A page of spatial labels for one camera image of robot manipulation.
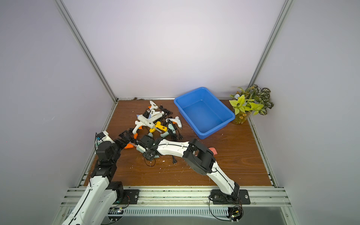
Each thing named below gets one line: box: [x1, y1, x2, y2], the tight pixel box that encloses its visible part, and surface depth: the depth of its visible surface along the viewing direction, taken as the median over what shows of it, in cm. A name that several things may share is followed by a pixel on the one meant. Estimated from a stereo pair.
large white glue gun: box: [136, 111, 165, 129], surface depth 102 cm
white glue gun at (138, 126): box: [132, 120, 145, 135], surface depth 101 cm
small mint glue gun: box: [160, 123, 176, 138], surface depth 99 cm
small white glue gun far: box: [148, 100, 159, 110], surface depth 116 cm
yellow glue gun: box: [149, 121, 168, 133], surface depth 100 cm
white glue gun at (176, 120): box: [165, 116, 183, 130], surface depth 105 cm
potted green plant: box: [229, 84, 274, 126], surface depth 89 cm
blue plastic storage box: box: [173, 86, 236, 140], surface depth 108 cm
